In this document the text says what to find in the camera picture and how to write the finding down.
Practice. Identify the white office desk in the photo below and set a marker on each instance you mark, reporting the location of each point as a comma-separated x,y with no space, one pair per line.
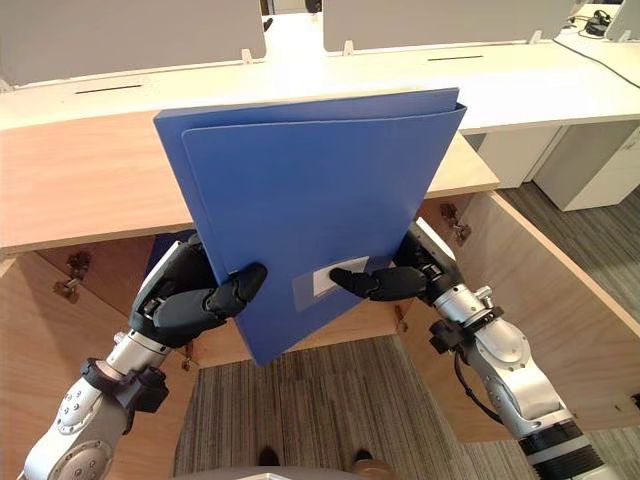
525,85

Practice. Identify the metal cabinet hinge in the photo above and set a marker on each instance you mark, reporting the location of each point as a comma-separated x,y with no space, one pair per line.
400,320
187,356
72,277
455,222

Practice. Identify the white drawer pedestal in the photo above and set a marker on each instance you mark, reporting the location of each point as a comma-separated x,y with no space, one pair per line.
595,165
515,155

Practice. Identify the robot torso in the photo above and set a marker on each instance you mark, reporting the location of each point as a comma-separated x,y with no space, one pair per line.
270,473

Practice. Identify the black device on desk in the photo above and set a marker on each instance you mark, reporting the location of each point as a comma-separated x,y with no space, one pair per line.
597,25

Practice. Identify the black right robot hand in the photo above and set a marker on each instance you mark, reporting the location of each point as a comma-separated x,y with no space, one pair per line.
400,282

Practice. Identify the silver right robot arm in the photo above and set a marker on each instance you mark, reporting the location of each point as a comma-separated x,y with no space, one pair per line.
510,370

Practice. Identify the grey desk divider panel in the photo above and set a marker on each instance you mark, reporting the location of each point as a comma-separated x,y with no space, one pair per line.
625,20
445,20
130,35

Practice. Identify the dark robot foot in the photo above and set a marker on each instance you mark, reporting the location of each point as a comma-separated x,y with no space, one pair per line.
268,456
362,457

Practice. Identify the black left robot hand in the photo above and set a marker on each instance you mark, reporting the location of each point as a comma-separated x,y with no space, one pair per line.
185,307

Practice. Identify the wooden cabinet door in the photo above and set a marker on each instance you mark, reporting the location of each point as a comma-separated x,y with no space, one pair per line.
525,320
60,360

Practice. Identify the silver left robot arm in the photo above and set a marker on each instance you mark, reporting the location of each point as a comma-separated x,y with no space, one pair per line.
90,405

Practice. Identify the wooden office cabinet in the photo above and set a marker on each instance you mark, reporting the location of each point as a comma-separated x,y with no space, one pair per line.
75,175

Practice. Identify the blue plastic folder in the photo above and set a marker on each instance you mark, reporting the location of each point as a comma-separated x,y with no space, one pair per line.
310,215

